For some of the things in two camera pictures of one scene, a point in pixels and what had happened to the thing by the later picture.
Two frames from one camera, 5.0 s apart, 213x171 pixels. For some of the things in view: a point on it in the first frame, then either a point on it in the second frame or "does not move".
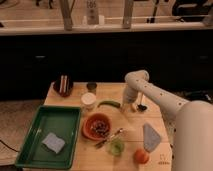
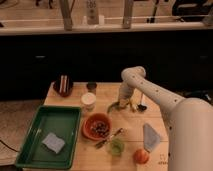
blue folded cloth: [151, 137] does not move
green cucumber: [115, 104] to [114, 107]
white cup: [88, 99] does not move
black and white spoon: [142, 107] does not move
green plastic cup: [116, 146] does not move
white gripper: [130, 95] to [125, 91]
